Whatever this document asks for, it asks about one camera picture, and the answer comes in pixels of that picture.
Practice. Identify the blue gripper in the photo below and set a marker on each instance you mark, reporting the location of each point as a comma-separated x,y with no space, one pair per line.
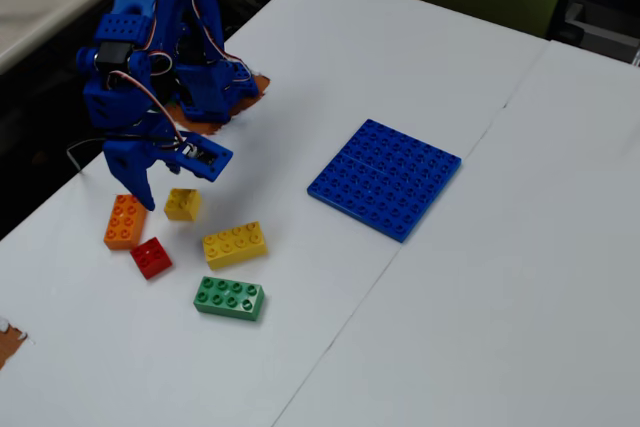
126,161

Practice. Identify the yellow 2x2 block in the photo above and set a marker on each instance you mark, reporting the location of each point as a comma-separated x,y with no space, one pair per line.
182,206

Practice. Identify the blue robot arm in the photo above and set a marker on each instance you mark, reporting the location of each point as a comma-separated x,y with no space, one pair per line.
150,2

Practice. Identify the orange 2x4 block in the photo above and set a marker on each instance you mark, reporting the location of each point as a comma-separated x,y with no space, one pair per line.
122,224

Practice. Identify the red 2x2 block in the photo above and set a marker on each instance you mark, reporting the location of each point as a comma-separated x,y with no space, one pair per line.
150,259

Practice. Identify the yellow 2x4 block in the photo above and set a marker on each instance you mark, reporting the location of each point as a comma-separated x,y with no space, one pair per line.
232,247

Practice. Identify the green 2x4 block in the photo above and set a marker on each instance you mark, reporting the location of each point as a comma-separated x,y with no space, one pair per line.
225,299

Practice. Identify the white foam board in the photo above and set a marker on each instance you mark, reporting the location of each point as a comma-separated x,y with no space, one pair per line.
500,322
150,372

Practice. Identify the blue 8x8 studded baseplate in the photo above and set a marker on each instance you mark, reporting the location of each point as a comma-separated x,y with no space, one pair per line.
385,182

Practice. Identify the grey box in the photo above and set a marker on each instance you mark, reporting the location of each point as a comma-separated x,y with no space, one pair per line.
600,32

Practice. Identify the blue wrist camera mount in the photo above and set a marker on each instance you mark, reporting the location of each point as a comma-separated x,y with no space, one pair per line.
212,159

